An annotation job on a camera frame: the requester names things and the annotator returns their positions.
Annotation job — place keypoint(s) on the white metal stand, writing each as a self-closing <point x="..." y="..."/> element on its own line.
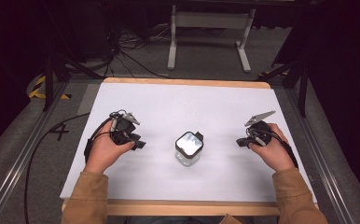
<point x="210" y="20"/>

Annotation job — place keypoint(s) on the square glass jar black lid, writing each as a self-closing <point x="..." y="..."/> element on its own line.
<point x="189" y="147"/>

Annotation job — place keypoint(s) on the white table sheet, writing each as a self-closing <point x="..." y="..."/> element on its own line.
<point x="181" y="102"/>

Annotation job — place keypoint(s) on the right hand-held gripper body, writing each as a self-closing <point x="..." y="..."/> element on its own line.
<point x="260" y="130"/>

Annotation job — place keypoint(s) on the person's right hand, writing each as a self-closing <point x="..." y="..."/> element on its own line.
<point x="274" y="152"/>

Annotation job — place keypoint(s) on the yellow black hazard tape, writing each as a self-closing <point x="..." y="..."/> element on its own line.
<point x="38" y="90"/>

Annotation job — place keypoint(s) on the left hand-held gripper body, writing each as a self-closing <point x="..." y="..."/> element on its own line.
<point x="122" y="126"/>

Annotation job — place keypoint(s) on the person's left hand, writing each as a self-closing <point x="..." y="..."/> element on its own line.
<point x="106" y="151"/>

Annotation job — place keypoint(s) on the aluminium floor rail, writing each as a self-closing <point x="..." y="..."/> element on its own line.
<point x="322" y="165"/>
<point x="16" y="165"/>

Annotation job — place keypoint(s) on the black metal stand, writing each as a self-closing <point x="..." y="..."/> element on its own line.
<point x="299" y="77"/>
<point x="49" y="81"/>

